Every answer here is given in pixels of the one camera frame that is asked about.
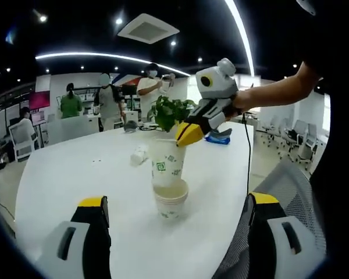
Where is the person's black shirt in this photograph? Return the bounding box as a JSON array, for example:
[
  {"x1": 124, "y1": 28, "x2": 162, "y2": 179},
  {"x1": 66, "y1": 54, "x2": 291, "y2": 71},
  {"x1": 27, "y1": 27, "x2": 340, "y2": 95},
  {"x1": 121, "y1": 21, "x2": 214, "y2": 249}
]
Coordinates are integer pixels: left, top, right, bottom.
[{"x1": 301, "y1": 0, "x2": 349, "y2": 256}]

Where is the curved ceiling light strip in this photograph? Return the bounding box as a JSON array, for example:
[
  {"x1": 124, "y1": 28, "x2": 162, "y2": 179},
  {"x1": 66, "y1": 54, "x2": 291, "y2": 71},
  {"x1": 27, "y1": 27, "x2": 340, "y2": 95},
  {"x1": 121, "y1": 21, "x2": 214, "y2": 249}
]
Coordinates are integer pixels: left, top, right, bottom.
[{"x1": 223, "y1": 0, "x2": 255, "y2": 77}]

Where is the ceiling air vent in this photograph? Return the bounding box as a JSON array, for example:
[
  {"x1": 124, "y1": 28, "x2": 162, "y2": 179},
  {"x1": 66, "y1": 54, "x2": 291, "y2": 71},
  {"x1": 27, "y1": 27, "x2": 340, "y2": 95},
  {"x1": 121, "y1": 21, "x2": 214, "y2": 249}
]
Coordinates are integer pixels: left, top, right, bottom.
[{"x1": 117, "y1": 13, "x2": 180, "y2": 44}]

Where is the blue object on table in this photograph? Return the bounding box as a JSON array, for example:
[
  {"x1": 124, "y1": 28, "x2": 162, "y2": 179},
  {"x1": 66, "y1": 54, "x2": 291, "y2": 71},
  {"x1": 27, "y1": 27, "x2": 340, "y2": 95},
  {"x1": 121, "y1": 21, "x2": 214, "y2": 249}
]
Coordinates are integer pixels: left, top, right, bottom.
[{"x1": 209, "y1": 127, "x2": 233, "y2": 142}]

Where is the white table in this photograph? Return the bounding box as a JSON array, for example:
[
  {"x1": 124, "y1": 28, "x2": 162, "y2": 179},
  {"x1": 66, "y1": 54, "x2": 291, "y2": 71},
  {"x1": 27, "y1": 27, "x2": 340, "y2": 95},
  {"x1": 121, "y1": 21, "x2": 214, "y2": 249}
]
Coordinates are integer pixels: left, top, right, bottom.
[{"x1": 14, "y1": 121, "x2": 255, "y2": 279}]

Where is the potted green plant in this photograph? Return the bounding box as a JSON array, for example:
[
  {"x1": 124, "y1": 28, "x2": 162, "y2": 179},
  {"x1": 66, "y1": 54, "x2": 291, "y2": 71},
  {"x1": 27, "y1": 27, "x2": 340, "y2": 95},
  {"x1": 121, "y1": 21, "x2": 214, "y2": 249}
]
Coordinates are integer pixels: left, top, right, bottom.
[{"x1": 147, "y1": 95, "x2": 198, "y2": 134}]

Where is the grey rounded cap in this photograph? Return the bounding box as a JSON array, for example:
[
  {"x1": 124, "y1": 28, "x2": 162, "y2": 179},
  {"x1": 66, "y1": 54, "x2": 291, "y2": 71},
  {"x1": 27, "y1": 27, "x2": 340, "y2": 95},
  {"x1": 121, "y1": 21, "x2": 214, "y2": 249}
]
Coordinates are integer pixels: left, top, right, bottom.
[{"x1": 123, "y1": 120, "x2": 140, "y2": 134}]

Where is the person's right hand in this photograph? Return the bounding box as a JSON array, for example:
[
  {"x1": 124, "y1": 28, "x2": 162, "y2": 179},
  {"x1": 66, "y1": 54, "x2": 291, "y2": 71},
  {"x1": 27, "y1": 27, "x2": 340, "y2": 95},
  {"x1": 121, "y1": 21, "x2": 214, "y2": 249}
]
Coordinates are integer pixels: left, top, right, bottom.
[{"x1": 225, "y1": 88, "x2": 252, "y2": 119}]

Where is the printed white paper cup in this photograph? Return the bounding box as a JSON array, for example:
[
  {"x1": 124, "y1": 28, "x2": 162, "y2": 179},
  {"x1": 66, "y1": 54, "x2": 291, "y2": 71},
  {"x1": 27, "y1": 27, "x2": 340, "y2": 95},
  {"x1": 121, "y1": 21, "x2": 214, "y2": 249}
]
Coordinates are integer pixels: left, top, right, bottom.
[
  {"x1": 147, "y1": 138, "x2": 187, "y2": 188},
  {"x1": 130, "y1": 144, "x2": 150, "y2": 167}
]

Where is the blue packet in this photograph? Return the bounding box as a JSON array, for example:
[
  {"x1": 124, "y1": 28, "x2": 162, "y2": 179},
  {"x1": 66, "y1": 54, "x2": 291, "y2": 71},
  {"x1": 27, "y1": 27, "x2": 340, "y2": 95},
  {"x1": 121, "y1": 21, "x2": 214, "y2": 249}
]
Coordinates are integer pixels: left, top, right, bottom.
[{"x1": 205, "y1": 135, "x2": 232, "y2": 145}]

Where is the black cable bundle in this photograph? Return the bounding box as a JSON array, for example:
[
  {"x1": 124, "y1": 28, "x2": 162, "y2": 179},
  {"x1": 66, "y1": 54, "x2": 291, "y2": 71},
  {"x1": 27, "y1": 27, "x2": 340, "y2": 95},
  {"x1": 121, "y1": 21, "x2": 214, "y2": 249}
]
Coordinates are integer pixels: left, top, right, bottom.
[{"x1": 138, "y1": 121, "x2": 159, "y2": 131}]

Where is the group of white office chairs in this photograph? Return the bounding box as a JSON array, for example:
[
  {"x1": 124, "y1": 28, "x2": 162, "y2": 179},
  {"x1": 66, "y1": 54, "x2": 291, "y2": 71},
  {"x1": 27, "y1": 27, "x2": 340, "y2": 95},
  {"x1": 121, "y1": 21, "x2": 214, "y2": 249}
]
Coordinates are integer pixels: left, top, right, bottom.
[{"x1": 260, "y1": 116, "x2": 322, "y2": 172}]

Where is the long curved light strip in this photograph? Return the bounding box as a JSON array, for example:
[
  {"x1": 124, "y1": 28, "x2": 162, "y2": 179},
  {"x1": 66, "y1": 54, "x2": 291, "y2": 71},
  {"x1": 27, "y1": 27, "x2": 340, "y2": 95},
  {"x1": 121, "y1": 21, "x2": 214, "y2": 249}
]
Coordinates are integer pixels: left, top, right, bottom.
[{"x1": 34, "y1": 52, "x2": 191, "y2": 77}]

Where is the pink wall screen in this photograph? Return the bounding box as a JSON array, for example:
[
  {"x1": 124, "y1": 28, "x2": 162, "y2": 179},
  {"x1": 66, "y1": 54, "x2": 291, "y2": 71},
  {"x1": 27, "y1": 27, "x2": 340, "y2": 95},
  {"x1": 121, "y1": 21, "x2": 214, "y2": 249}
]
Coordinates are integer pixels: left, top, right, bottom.
[{"x1": 28, "y1": 90, "x2": 51, "y2": 110}]

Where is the white chest-worn device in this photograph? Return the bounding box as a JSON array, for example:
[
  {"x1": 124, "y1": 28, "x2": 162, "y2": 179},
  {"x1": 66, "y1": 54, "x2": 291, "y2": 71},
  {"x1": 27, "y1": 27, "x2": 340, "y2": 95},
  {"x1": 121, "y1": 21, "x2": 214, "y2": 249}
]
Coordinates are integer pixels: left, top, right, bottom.
[{"x1": 295, "y1": 0, "x2": 317, "y2": 16}]

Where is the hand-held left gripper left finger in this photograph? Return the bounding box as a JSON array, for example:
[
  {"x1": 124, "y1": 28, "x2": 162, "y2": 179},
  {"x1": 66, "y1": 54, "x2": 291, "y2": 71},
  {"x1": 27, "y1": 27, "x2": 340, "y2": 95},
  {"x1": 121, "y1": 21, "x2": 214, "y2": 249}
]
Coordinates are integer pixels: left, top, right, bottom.
[{"x1": 41, "y1": 195, "x2": 113, "y2": 279}]

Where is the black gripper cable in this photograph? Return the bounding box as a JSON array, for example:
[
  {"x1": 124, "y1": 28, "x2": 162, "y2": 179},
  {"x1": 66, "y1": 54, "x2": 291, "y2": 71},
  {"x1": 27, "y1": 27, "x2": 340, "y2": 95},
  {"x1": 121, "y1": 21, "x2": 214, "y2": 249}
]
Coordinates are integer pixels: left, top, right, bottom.
[{"x1": 242, "y1": 112, "x2": 252, "y2": 195}]

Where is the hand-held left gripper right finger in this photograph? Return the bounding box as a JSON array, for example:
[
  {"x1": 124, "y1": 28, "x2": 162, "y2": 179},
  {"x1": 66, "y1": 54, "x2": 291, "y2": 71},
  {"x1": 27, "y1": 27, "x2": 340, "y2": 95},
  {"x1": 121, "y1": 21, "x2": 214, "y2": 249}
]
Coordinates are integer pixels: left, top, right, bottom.
[{"x1": 247, "y1": 191, "x2": 326, "y2": 279}]

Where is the grey mesh office chair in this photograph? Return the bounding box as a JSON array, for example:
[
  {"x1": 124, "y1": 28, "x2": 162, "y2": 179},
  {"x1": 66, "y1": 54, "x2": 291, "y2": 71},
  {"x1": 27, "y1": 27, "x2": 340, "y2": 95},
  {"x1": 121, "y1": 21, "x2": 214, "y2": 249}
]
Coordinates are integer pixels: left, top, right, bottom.
[{"x1": 212, "y1": 158, "x2": 326, "y2": 279}]

